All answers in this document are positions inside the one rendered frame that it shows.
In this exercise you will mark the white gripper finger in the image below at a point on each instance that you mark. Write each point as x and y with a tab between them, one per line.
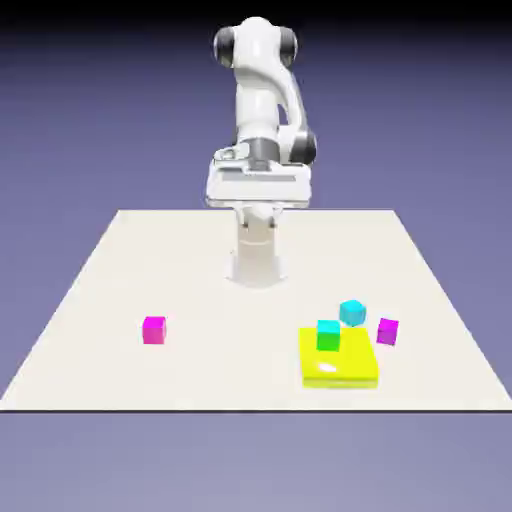
243	218
273	218

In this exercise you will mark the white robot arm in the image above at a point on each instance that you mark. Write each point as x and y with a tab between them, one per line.
260	72

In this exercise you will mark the small purple cube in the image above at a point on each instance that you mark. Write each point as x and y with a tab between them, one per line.
387	332

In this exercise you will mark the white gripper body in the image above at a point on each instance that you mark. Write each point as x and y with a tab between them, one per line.
258	190

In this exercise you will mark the small magenta cube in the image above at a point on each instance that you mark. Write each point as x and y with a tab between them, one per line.
154	330

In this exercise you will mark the large yellow box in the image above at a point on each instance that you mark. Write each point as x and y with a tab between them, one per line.
344	366

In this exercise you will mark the small cyan cube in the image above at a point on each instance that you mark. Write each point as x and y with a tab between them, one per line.
352	313

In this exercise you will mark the small green cube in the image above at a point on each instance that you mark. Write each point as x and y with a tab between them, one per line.
328	340

